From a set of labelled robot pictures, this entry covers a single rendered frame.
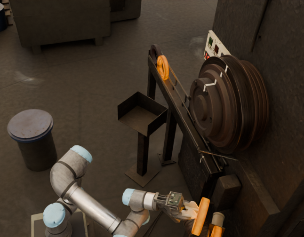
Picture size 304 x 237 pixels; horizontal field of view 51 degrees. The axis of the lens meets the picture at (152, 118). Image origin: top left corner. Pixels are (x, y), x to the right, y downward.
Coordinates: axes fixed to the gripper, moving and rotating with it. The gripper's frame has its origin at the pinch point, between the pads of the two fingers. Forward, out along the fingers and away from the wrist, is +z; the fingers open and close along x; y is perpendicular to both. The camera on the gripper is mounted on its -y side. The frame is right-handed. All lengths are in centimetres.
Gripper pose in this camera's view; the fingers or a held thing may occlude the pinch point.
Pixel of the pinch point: (201, 213)
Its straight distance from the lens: 140.1
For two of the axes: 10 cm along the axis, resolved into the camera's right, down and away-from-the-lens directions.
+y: -1.9, -7.4, -6.4
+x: 3.4, -6.6, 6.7
